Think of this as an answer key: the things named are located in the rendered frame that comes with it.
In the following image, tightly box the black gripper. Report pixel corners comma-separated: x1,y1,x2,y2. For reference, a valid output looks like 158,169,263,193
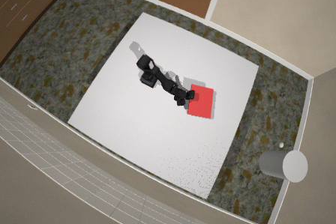
174,90,195,101

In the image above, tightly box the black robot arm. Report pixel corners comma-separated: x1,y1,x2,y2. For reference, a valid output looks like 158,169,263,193
136,55,187,106

